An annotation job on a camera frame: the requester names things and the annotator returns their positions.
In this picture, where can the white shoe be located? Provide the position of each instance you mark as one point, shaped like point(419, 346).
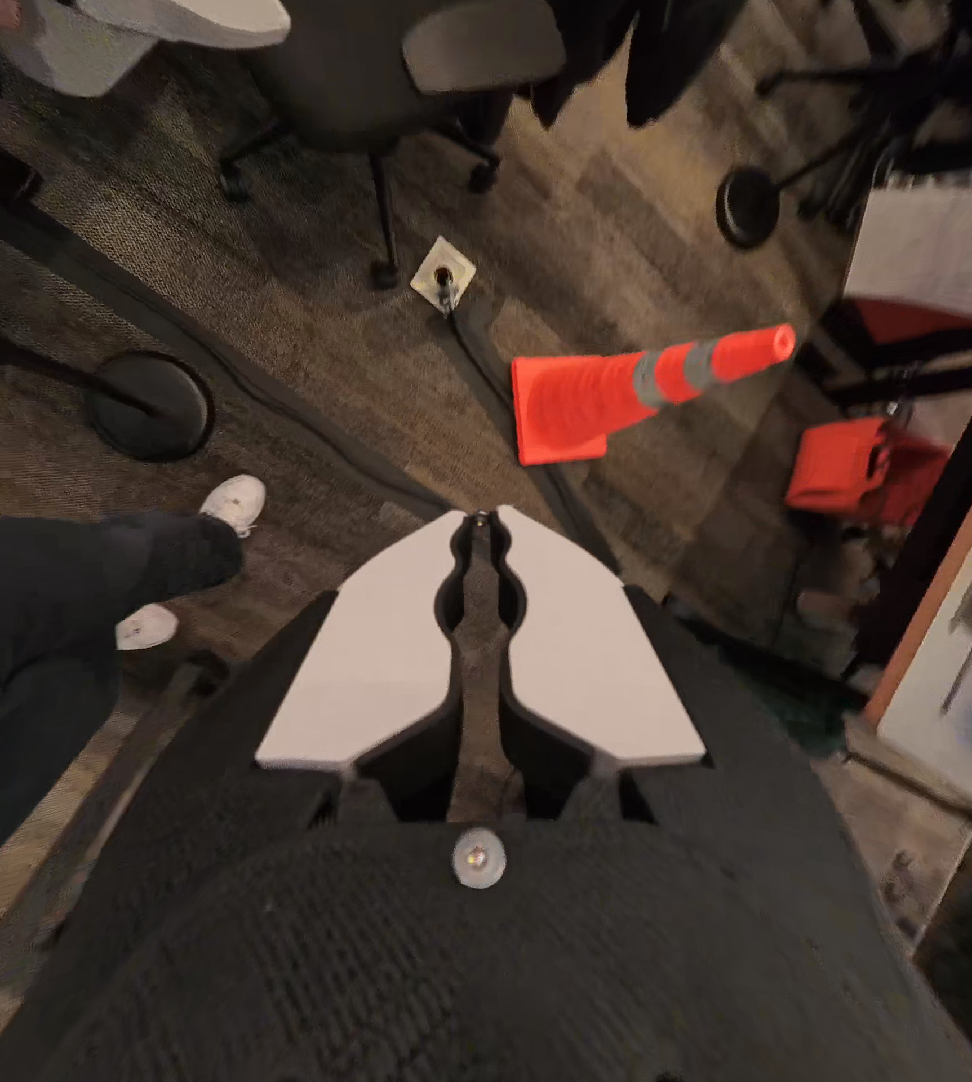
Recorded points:
point(148, 627)
point(236, 499)

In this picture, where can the red plastic crate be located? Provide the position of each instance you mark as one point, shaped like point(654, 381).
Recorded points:
point(841, 465)

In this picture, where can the grey framed office chair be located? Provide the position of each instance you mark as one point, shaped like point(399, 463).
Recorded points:
point(71, 51)

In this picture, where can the black office chair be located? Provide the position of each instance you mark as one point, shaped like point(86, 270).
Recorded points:
point(350, 93)

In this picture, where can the orange traffic cone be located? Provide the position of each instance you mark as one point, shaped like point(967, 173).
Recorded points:
point(570, 406)

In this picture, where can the white panel with orange edge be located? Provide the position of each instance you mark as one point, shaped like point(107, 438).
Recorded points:
point(934, 245)

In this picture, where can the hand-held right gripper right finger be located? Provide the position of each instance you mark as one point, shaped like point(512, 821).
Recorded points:
point(595, 668)

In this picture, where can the wooden edged desk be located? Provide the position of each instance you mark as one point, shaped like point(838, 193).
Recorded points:
point(934, 693)

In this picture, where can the metal floor outlet plate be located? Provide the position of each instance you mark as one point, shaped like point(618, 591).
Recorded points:
point(428, 283)

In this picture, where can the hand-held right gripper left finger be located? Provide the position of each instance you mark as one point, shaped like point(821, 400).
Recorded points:
point(367, 668)

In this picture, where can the person's black trousers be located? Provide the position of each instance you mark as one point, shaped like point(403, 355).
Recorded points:
point(29, 609)

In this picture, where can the black round stand base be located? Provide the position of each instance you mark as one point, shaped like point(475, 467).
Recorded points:
point(748, 207)
point(156, 414)

